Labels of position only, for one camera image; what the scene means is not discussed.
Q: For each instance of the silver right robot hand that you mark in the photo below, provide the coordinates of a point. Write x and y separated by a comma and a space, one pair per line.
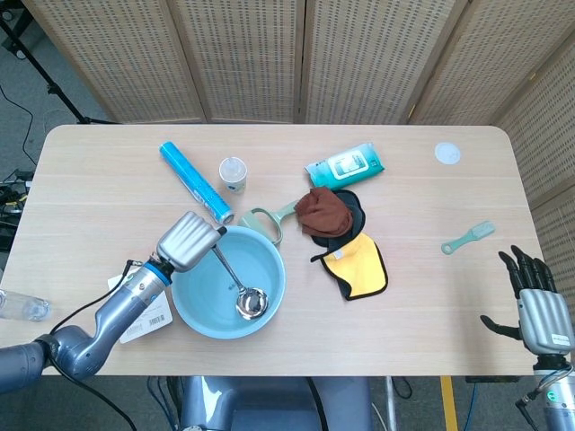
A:
541, 314

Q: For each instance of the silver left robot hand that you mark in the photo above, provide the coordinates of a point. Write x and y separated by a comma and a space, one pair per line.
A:
186, 242

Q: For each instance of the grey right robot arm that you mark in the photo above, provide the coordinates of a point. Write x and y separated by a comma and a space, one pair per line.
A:
557, 395

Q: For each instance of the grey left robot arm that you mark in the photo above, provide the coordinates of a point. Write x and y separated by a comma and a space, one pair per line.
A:
112, 314

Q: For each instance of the pale green plastic scoop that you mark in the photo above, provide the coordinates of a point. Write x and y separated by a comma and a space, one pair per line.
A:
251, 220

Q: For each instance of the light blue plastic bowl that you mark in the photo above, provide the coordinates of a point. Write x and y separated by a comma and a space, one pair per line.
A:
202, 314

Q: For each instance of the blue plastic wrap roll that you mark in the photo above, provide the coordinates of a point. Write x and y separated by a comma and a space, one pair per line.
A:
193, 179

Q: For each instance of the white printed package card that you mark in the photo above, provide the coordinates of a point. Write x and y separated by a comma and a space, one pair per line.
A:
153, 316

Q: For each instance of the pale green brush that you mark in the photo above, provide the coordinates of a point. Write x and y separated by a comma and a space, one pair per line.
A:
476, 231

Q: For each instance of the brown cloth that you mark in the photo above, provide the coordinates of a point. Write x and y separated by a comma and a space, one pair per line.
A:
323, 211

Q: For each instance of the clear plastic bottle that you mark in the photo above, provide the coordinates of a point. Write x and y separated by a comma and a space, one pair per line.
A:
24, 306

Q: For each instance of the yellow and black cloth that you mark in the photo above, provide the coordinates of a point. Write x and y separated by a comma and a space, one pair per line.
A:
359, 274

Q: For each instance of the teal wet wipes pack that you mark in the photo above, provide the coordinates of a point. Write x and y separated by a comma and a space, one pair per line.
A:
346, 164

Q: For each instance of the grey robot torso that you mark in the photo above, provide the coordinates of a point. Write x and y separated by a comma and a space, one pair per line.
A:
269, 404

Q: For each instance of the wicker folding screen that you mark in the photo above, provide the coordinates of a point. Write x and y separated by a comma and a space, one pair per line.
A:
251, 58

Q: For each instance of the black tripod stand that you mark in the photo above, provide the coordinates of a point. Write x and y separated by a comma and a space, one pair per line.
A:
58, 90

